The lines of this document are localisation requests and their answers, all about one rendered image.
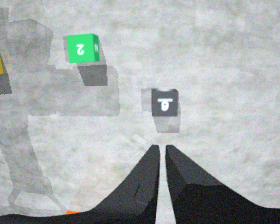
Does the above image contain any dark grey block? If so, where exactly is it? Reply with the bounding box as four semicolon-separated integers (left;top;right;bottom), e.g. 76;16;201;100
151;88;179;117

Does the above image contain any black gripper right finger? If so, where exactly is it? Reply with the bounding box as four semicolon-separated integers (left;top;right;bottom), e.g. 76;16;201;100
165;144;280;224

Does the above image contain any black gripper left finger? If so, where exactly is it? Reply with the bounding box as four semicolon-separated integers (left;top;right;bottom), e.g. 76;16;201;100
0;144;161;224

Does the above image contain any green block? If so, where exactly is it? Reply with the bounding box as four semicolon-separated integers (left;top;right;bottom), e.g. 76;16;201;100
66;33;100;63

